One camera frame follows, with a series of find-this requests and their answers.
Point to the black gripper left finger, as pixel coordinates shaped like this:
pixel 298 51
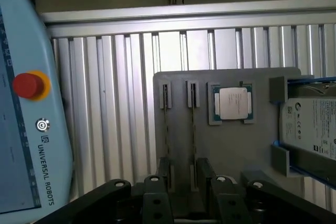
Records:
pixel 155 203

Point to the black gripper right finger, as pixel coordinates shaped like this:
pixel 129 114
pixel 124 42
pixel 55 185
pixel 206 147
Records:
pixel 228 203

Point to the grey parts rack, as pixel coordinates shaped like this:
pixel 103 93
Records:
pixel 228 140

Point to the silver CPU chip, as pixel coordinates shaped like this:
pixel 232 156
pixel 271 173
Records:
pixel 232 102

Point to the silver hard disk drive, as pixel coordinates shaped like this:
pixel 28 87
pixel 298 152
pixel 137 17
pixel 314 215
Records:
pixel 309 127

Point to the light blue teach pendant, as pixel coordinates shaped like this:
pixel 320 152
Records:
pixel 31 108

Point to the red emergency stop button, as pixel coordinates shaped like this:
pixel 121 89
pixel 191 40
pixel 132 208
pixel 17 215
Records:
pixel 29 85

